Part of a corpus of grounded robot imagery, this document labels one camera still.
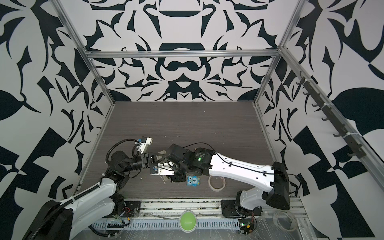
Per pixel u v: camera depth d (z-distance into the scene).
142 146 0.70
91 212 0.53
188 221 0.69
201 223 0.71
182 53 0.90
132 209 0.73
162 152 0.71
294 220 0.69
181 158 0.50
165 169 0.55
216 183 0.82
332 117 0.55
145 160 0.65
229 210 0.74
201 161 0.47
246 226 0.71
